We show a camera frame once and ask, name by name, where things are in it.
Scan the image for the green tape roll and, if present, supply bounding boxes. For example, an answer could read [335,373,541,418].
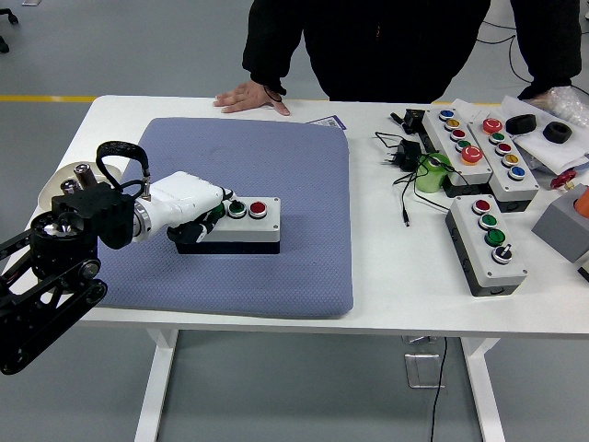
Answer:
[415,153,455,194]

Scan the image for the small white paper sheet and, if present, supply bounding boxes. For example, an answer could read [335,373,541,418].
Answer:
[448,98,489,119]

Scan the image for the black power adapter with cord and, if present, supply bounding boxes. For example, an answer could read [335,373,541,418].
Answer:
[374,131,470,228]

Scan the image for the grey four-button box, black selector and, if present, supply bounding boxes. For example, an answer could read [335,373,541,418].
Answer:
[444,193,529,297]

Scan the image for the black foam ring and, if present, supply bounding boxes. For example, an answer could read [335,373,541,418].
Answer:
[504,113,537,136]
[541,121,573,145]

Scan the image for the metal floor plate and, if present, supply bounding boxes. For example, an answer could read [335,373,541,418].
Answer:
[403,352,446,390]

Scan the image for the blue-grey textured mat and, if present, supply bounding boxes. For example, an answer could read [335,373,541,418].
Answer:
[98,117,354,320]

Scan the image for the clear plastic bag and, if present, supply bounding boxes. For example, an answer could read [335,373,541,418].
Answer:
[545,86,589,124]

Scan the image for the black floor cable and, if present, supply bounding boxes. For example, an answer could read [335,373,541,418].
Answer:
[476,17,537,84]

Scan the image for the black hanging cable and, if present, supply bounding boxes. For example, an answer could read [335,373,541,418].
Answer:
[430,338,449,442]

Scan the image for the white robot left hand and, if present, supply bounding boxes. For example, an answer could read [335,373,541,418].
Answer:
[144,170,240,246]

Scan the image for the black chair base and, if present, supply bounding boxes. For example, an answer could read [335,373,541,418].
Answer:
[0,9,20,54]

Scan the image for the person's right hand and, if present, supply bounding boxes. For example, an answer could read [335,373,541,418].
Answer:
[213,80,291,116]

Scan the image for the grey four-button control box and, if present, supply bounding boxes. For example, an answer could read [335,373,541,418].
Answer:
[174,196,282,256]

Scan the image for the white table leg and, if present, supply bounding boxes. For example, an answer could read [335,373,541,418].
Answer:
[459,337,507,442]
[133,329,180,442]

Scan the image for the purple and white label card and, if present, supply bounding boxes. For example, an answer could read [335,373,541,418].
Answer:
[306,114,347,131]

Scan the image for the large white paper sheet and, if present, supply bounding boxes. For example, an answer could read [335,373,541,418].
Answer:
[499,94,589,176]

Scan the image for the five-button box, red mushroom end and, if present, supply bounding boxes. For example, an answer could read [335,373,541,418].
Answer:
[466,116,540,214]

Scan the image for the grey box with orange button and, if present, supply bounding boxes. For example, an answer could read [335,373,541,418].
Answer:
[532,182,589,264]

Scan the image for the five-button box, blue end button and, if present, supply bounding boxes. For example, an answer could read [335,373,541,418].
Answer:
[415,107,495,198]

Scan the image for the small black device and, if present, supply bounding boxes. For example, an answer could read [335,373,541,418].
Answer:
[403,108,428,133]

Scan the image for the person's left hand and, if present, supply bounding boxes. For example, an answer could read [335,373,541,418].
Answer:
[521,89,554,106]

